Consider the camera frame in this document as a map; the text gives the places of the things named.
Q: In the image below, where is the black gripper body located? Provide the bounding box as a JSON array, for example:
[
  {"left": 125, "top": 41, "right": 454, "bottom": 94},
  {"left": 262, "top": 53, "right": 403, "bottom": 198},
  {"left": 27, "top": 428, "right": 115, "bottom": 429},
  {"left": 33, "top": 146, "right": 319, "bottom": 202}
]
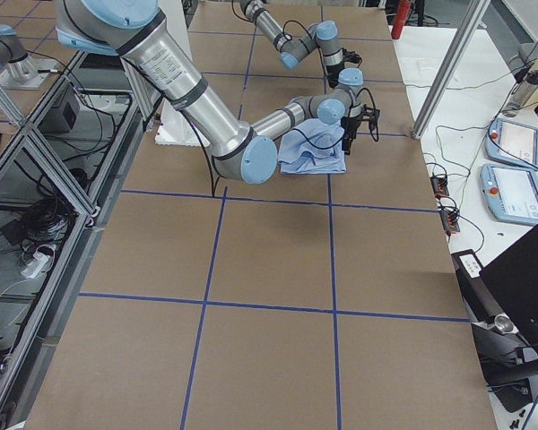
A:
[
  {"left": 323, "top": 47, "right": 360, "bottom": 87},
  {"left": 341, "top": 105, "right": 380, "bottom": 142}
]

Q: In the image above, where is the light blue t-shirt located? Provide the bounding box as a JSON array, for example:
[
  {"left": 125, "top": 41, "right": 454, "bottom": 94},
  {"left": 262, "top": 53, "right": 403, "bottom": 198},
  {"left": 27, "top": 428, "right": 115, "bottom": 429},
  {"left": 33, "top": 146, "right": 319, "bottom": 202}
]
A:
[{"left": 278, "top": 119, "right": 346, "bottom": 175}]

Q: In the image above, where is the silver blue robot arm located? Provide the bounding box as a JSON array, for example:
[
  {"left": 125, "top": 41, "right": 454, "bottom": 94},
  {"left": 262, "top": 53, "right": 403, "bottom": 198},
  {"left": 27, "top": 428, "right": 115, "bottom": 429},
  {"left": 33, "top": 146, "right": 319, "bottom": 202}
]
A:
[
  {"left": 55, "top": 1, "right": 380, "bottom": 184},
  {"left": 239, "top": 0, "right": 362, "bottom": 88}
]

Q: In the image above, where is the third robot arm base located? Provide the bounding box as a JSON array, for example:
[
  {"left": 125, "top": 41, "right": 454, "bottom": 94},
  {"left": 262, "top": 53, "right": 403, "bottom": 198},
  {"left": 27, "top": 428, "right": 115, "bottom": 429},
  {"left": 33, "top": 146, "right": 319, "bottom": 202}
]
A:
[{"left": 0, "top": 24, "right": 58, "bottom": 90}]

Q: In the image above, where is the red fire extinguisher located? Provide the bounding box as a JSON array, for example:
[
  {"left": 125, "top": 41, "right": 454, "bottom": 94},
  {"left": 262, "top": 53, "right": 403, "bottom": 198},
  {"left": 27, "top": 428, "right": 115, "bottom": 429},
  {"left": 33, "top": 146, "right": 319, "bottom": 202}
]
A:
[{"left": 391, "top": 0, "right": 412, "bottom": 40}]

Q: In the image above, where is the orange black adapter box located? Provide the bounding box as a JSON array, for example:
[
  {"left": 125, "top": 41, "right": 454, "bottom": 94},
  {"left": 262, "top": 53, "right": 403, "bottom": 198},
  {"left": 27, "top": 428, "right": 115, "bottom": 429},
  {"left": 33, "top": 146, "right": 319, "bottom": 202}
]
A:
[{"left": 430, "top": 175, "right": 449, "bottom": 198}]

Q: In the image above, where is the upper teach pendant tablet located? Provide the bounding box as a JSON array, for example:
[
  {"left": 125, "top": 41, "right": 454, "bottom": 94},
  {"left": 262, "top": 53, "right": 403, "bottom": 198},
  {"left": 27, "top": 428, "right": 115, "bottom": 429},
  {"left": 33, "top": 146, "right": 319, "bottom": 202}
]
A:
[{"left": 485, "top": 118, "right": 538, "bottom": 169}]

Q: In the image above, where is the teach pendant tablet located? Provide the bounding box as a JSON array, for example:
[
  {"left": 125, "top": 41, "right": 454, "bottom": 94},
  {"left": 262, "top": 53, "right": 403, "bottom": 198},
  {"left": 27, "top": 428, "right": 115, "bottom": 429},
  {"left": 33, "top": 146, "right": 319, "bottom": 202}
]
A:
[
  {"left": 480, "top": 164, "right": 538, "bottom": 226},
  {"left": 485, "top": 118, "right": 538, "bottom": 169}
]

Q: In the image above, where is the lower teach pendant tablet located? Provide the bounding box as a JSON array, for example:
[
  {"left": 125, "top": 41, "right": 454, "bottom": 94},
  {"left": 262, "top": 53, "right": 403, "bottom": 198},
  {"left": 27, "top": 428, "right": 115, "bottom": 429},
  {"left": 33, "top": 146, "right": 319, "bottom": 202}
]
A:
[{"left": 480, "top": 164, "right": 538, "bottom": 226}]

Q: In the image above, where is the clear water bottle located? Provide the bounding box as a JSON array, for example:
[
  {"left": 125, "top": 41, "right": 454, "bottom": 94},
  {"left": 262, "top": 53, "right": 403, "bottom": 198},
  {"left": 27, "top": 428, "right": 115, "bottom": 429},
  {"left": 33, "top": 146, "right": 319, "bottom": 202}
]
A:
[{"left": 503, "top": 70, "right": 538, "bottom": 117}]

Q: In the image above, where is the black laptop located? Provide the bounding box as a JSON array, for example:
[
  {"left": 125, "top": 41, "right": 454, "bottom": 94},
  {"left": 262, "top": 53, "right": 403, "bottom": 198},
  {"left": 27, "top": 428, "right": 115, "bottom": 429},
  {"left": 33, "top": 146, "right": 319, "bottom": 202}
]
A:
[{"left": 452, "top": 224, "right": 538, "bottom": 412}]

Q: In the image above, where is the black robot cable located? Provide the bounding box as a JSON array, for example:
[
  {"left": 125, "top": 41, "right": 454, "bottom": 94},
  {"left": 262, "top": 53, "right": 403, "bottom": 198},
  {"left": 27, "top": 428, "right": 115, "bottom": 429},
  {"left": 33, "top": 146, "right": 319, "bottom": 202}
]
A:
[{"left": 293, "top": 87, "right": 382, "bottom": 151}]

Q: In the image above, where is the aluminium frame post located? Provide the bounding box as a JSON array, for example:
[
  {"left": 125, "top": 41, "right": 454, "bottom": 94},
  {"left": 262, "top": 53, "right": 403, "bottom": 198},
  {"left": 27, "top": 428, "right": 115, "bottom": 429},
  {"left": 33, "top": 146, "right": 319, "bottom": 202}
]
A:
[{"left": 412, "top": 0, "right": 490, "bottom": 140}]

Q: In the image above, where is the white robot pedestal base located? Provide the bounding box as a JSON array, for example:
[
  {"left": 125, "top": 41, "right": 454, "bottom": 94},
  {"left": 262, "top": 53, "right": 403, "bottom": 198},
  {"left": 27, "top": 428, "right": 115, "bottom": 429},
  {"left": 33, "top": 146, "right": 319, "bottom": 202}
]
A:
[{"left": 155, "top": 0, "right": 199, "bottom": 146}]

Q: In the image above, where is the aluminium frame rack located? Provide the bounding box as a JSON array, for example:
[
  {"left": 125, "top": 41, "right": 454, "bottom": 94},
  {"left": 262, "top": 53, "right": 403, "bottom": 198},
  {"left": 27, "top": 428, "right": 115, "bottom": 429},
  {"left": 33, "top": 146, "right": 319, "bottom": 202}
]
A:
[{"left": 0, "top": 50, "right": 160, "bottom": 429}]

